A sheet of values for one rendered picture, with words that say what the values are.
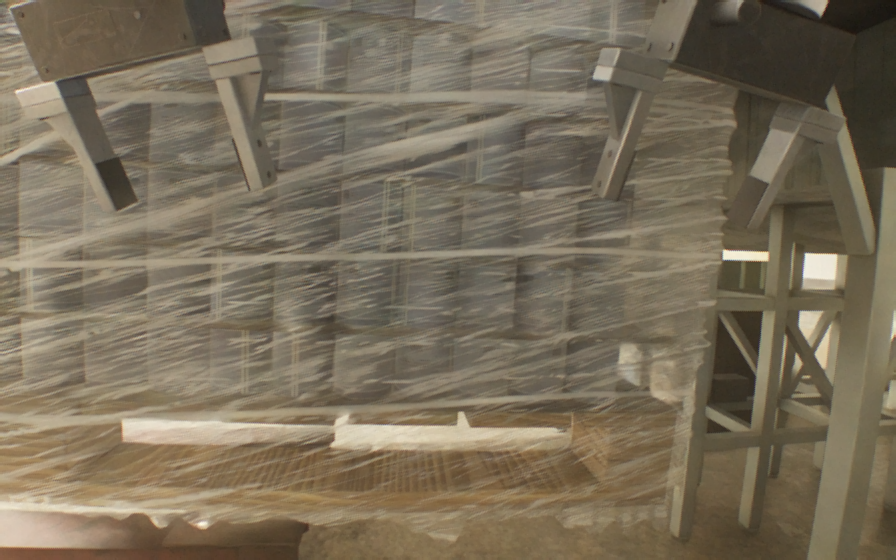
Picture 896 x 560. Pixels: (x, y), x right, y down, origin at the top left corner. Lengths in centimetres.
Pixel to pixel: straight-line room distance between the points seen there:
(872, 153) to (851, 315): 24
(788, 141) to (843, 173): 30
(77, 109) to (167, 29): 12
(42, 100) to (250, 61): 17
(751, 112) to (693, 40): 70
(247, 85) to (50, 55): 14
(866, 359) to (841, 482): 18
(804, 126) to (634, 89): 14
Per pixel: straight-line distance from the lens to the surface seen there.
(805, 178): 93
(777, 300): 123
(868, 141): 87
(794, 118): 43
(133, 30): 37
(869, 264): 76
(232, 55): 35
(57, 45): 41
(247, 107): 36
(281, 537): 104
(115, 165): 45
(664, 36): 37
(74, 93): 44
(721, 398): 149
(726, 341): 179
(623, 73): 34
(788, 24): 39
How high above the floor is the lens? 69
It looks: 5 degrees down
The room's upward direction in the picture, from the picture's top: 2 degrees clockwise
